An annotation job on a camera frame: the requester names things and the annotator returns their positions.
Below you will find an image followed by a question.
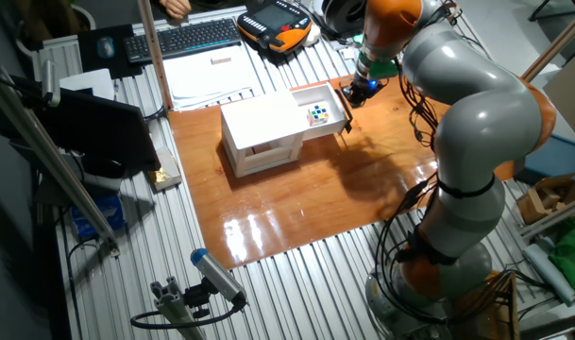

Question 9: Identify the short aluminium profile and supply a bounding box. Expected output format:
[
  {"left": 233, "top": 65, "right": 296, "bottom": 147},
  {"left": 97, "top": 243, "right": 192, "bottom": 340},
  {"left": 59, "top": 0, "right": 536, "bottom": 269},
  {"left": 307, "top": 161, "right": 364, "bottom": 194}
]
[{"left": 149, "top": 276, "right": 208, "bottom": 340}]

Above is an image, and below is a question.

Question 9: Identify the aluminium frame beam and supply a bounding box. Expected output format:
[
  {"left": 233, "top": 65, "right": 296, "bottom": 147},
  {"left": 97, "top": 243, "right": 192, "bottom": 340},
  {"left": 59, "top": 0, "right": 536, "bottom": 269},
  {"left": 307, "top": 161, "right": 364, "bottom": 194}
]
[{"left": 0, "top": 65, "right": 122, "bottom": 257}]

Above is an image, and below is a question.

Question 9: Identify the Rubik's cube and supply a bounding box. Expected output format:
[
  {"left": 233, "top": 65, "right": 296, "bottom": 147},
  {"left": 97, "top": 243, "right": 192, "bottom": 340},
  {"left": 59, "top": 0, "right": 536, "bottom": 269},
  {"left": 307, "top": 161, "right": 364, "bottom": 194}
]
[{"left": 306, "top": 103, "right": 330, "bottom": 128}]

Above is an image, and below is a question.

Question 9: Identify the blue box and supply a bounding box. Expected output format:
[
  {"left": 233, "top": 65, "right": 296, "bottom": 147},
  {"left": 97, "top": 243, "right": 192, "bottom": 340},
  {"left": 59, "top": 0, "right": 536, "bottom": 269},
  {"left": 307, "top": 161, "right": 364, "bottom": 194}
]
[{"left": 522, "top": 134, "right": 575, "bottom": 185}]

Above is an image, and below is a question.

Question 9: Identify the black mouse pad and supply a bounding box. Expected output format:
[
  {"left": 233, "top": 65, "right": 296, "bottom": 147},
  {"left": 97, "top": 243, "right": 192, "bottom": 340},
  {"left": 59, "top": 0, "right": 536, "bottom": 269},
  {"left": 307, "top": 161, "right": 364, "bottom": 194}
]
[{"left": 76, "top": 24, "right": 144, "bottom": 80}]

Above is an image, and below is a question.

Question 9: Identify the bare human hand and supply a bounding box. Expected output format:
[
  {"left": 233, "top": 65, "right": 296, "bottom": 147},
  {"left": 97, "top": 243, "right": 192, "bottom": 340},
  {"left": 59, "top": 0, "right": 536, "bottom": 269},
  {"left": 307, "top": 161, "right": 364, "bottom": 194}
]
[{"left": 158, "top": 0, "right": 193, "bottom": 20}]

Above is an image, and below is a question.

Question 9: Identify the aluminium bar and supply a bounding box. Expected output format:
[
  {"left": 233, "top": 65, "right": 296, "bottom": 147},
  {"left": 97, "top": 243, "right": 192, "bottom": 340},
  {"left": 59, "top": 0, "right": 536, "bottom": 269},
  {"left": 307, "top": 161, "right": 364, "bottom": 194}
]
[{"left": 520, "top": 193, "right": 575, "bottom": 240}]

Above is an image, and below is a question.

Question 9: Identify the silver camera with blue end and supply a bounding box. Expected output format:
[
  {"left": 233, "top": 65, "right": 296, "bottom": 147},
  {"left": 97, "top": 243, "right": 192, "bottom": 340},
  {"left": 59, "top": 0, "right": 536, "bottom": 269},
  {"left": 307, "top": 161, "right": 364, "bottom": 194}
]
[{"left": 190, "top": 247, "right": 248, "bottom": 306}]

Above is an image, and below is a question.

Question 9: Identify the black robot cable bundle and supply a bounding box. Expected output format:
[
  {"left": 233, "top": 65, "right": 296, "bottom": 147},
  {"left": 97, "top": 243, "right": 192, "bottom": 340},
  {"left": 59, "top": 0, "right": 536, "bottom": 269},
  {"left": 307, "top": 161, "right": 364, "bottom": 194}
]
[{"left": 371, "top": 56, "right": 463, "bottom": 327}]

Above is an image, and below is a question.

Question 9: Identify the white round object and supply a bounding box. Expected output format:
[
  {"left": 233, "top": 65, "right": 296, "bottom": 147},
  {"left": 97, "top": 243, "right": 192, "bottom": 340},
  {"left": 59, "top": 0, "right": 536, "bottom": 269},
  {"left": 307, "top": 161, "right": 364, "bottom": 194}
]
[{"left": 301, "top": 23, "right": 322, "bottom": 48}]

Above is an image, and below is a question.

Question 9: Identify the black monitor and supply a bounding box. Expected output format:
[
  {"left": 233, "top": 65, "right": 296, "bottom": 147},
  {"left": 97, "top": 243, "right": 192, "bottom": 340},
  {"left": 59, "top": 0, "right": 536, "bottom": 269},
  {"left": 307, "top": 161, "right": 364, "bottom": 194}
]
[{"left": 10, "top": 75, "right": 161, "bottom": 179}]

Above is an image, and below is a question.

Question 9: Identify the wooden post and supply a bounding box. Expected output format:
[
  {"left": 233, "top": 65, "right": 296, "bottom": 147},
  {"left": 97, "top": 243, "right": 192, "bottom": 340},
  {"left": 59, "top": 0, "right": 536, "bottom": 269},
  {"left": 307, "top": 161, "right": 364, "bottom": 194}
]
[
  {"left": 136, "top": 0, "right": 175, "bottom": 112},
  {"left": 521, "top": 4, "right": 575, "bottom": 84}
]

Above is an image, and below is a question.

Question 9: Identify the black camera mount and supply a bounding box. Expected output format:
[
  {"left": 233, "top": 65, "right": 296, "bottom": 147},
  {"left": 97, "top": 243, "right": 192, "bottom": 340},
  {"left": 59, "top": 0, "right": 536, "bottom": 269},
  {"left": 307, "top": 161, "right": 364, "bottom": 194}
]
[{"left": 182, "top": 278, "right": 218, "bottom": 320}]

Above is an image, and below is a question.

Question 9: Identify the black camera cable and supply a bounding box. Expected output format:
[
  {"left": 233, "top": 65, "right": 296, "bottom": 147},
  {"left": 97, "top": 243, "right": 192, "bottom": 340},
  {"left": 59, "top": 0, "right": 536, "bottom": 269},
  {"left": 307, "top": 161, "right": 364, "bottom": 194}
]
[{"left": 129, "top": 295, "right": 248, "bottom": 331}]

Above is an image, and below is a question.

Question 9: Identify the glossy wooden board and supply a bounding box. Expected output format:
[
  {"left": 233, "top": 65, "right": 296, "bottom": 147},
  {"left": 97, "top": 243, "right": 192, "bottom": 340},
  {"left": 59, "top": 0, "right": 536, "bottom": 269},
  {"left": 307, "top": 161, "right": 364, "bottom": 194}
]
[{"left": 167, "top": 74, "right": 517, "bottom": 271}]

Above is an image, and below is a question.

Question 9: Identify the orange black teach pendant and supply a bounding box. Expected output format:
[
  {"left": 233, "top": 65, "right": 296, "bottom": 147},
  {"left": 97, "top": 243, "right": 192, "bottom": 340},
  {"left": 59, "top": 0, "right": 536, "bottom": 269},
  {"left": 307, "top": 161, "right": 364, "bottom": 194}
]
[{"left": 236, "top": 0, "right": 313, "bottom": 54}]

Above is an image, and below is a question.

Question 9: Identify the blue tissue pack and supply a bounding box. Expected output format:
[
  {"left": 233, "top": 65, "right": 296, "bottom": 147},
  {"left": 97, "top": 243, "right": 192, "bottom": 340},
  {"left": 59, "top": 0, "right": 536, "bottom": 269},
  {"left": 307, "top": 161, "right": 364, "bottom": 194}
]
[{"left": 69, "top": 194, "right": 127, "bottom": 240}]

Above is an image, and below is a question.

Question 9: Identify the open cardboard box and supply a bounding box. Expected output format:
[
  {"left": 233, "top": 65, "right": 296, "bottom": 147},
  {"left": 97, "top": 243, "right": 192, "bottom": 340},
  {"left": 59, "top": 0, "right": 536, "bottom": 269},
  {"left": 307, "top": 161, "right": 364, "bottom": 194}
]
[{"left": 516, "top": 172, "right": 575, "bottom": 226}]

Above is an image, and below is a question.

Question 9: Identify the brown cardboard sheet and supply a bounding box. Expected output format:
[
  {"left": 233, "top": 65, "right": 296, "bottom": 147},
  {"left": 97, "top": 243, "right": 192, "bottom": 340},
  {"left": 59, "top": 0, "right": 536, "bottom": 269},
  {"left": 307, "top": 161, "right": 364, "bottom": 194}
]
[{"left": 543, "top": 56, "right": 575, "bottom": 152}]

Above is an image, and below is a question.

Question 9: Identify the white flat box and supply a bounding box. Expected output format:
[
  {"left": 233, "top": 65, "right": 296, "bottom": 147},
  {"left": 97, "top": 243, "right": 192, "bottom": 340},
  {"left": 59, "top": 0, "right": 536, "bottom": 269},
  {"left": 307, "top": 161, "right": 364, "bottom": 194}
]
[{"left": 59, "top": 68, "right": 116, "bottom": 101}]

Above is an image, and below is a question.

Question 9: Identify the white paper stack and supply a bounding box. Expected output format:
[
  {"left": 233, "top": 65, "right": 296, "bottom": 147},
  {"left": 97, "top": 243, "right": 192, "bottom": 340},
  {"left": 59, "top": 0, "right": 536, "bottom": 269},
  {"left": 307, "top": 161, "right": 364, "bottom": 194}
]
[{"left": 161, "top": 44, "right": 262, "bottom": 111}]

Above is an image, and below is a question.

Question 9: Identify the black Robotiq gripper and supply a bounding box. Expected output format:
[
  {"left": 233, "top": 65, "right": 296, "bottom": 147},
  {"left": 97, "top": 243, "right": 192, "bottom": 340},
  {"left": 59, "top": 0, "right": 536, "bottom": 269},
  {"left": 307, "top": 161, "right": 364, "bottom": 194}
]
[{"left": 341, "top": 76, "right": 388, "bottom": 110}]

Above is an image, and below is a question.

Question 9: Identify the grey computer mouse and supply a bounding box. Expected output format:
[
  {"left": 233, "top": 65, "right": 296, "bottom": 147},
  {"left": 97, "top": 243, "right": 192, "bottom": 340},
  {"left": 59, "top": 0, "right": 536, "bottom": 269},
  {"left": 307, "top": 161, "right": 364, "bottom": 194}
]
[{"left": 96, "top": 36, "right": 116, "bottom": 60}]

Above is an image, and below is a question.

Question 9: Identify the silver depth camera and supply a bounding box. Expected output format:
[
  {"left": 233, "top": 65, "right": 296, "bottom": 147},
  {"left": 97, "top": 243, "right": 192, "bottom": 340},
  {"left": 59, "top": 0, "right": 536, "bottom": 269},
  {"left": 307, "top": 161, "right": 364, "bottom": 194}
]
[{"left": 41, "top": 59, "right": 62, "bottom": 109}]

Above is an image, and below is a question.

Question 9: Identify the white drawer cabinet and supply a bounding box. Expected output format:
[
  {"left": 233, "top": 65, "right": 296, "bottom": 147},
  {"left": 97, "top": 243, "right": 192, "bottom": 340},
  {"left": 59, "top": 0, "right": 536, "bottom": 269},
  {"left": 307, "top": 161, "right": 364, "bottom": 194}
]
[{"left": 220, "top": 90, "right": 312, "bottom": 179}]

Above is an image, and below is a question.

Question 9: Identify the small box with gold foil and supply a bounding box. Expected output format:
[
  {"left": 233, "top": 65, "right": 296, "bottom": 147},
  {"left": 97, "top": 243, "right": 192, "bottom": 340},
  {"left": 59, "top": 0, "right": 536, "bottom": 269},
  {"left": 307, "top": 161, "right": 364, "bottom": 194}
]
[{"left": 147, "top": 144, "right": 183, "bottom": 192}]

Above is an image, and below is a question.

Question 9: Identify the white paper roll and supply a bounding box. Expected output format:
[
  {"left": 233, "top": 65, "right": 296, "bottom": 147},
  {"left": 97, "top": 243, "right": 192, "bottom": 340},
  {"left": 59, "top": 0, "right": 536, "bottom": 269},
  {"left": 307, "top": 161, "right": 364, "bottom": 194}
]
[{"left": 522, "top": 243, "right": 575, "bottom": 306}]

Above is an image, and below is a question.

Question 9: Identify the black computer keyboard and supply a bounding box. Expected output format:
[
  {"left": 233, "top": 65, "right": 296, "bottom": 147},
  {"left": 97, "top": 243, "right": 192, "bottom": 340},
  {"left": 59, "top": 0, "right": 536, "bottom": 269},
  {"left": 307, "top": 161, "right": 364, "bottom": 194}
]
[{"left": 123, "top": 17, "right": 244, "bottom": 65}]

